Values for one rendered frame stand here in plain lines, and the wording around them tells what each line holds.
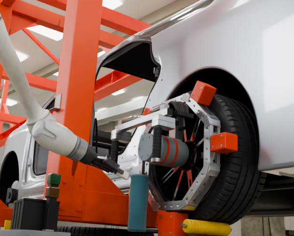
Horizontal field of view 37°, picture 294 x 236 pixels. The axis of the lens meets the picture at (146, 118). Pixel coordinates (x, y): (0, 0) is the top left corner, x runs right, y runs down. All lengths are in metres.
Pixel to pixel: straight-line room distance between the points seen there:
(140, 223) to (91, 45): 1.04
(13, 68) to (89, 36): 1.00
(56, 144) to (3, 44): 0.39
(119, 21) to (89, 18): 3.39
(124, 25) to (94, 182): 3.87
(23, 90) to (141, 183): 0.73
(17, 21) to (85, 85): 2.39
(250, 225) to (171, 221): 5.79
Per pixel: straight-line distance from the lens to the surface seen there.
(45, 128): 1.60
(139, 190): 2.03
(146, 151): 1.96
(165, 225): 2.01
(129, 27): 5.98
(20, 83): 1.63
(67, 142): 1.62
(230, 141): 1.82
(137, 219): 2.02
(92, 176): 2.32
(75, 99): 2.33
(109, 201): 2.34
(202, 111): 1.93
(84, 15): 2.54
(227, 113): 1.95
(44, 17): 4.75
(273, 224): 7.65
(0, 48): 1.54
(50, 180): 1.66
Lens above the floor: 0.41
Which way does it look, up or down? 17 degrees up
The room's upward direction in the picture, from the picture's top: 3 degrees clockwise
